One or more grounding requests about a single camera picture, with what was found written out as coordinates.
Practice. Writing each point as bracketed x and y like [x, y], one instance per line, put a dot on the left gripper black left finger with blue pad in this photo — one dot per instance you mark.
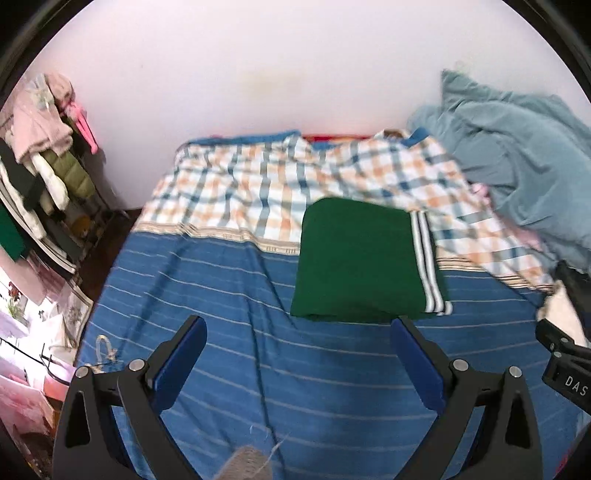
[88, 444]

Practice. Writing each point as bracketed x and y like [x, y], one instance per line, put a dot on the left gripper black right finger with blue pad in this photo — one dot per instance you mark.
[507, 443]

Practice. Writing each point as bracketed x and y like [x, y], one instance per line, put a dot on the green white varsity jacket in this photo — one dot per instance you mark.
[366, 263]

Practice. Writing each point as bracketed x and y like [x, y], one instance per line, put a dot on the pile of clothes on rack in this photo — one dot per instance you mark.
[45, 186]

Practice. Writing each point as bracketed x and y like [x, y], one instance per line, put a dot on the pink curtain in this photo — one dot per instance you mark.
[25, 409]

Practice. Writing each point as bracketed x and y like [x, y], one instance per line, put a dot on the grey frayed cuff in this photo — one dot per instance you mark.
[258, 459]

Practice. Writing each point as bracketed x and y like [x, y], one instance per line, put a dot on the blue striped bed sheet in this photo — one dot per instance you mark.
[337, 388]

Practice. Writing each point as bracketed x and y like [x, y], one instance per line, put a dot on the grey-blue crumpled quilt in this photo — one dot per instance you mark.
[531, 152]

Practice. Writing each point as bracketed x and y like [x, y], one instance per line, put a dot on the plaid checkered blanket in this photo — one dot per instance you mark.
[258, 191]

